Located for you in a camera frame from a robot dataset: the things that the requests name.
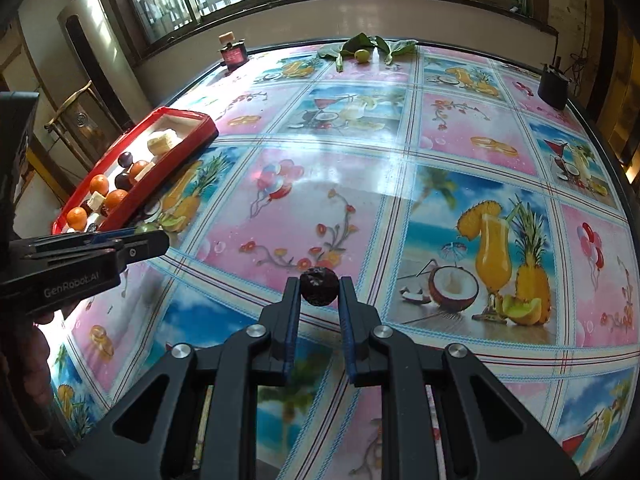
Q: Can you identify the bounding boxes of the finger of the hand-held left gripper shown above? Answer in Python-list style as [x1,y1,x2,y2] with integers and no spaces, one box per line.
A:
[9,229,140,257]
[25,230,171,276]

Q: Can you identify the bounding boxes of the red rimmed white tray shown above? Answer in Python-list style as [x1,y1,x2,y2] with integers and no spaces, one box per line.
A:
[51,107,219,236]

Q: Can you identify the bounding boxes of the person's left hand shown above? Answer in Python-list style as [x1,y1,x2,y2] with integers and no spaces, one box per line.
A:
[24,309,57,407]

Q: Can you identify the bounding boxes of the black cylindrical device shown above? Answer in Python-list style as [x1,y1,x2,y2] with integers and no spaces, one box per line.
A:
[537,57,571,110]

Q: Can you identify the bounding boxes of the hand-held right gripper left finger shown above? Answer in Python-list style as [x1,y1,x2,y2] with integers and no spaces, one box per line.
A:
[65,276,302,480]

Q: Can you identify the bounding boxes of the white floor air conditioner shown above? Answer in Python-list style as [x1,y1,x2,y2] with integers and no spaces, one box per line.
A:
[56,0,138,126]

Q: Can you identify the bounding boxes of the dark red bottle-shaped device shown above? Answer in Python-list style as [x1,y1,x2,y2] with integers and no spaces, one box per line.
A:
[217,31,250,72]

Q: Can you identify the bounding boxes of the black hanging cable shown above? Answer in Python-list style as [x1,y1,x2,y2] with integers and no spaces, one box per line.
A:
[567,15,593,101]

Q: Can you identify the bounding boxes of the black framed table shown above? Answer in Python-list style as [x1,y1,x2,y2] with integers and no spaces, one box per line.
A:
[50,35,640,480]

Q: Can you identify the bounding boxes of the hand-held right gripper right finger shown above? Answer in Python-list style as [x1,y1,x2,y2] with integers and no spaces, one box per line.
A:
[338,275,583,480]

